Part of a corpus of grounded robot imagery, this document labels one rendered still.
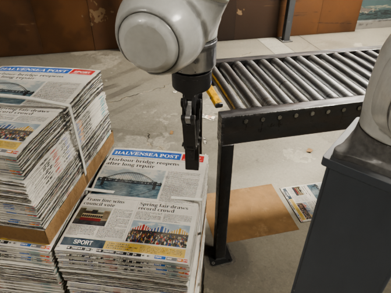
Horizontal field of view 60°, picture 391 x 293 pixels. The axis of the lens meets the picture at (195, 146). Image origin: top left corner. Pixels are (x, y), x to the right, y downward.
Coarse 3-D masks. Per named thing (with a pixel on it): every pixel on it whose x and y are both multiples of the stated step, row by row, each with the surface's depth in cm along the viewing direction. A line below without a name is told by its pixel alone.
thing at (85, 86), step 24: (0, 72) 87; (24, 72) 86; (48, 72) 86; (72, 72) 86; (96, 72) 86; (48, 96) 76; (72, 96) 76; (96, 96) 87; (96, 120) 86; (96, 144) 87
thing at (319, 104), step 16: (224, 112) 122; (240, 112) 122; (256, 112) 122; (272, 112) 123; (288, 112) 124; (304, 112) 126; (320, 112) 127; (336, 112) 129; (352, 112) 131; (224, 128) 122; (240, 128) 123; (256, 128) 125; (272, 128) 127; (288, 128) 128; (304, 128) 130; (320, 128) 132; (336, 128) 134; (224, 144) 126
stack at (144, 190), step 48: (96, 192) 84; (144, 192) 84; (192, 192) 84; (0, 240) 72; (96, 240) 72; (144, 240) 72; (192, 240) 72; (0, 288) 81; (48, 288) 79; (96, 288) 76; (144, 288) 74; (192, 288) 75
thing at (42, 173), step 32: (0, 128) 64; (32, 128) 64; (0, 160) 59; (32, 160) 62; (64, 160) 73; (0, 192) 63; (32, 192) 63; (64, 192) 73; (0, 224) 69; (32, 224) 66
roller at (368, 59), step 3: (357, 51) 174; (360, 51) 174; (354, 54) 174; (357, 54) 172; (360, 54) 171; (363, 54) 170; (357, 57) 172; (360, 57) 170; (363, 57) 169; (366, 57) 168; (369, 57) 167; (363, 60) 168; (366, 60) 166; (369, 60) 165; (372, 60) 164; (375, 60) 163; (369, 63) 164; (372, 63) 163
